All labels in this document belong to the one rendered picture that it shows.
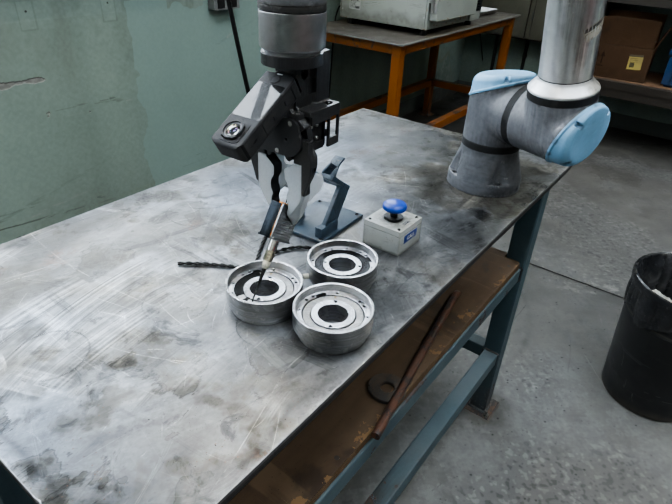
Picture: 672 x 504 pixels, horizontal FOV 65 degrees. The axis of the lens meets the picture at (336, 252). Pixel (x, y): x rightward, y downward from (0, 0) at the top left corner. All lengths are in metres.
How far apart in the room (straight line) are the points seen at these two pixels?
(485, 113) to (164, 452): 0.80
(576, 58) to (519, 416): 1.14
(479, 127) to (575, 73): 0.21
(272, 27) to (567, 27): 0.50
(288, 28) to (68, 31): 1.73
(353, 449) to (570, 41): 0.72
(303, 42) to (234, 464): 0.44
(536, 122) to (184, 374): 0.70
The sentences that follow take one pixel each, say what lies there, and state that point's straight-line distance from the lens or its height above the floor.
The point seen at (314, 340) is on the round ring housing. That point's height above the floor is 0.82.
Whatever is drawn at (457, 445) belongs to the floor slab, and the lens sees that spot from 1.66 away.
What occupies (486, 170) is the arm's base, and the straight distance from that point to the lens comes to 1.10.
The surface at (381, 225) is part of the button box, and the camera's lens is 0.86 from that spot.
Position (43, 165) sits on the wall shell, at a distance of 2.31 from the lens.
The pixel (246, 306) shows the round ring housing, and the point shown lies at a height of 0.83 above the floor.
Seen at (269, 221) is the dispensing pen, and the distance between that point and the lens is 0.68.
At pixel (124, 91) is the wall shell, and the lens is 2.42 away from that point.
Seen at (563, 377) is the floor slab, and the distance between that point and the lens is 1.97.
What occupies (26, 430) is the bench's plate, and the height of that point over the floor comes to 0.80.
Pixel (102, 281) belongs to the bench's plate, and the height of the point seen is 0.80.
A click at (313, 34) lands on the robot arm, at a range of 0.61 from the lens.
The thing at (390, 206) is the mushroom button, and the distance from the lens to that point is 0.86.
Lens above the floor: 1.26
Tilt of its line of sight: 32 degrees down
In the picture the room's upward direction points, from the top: 3 degrees clockwise
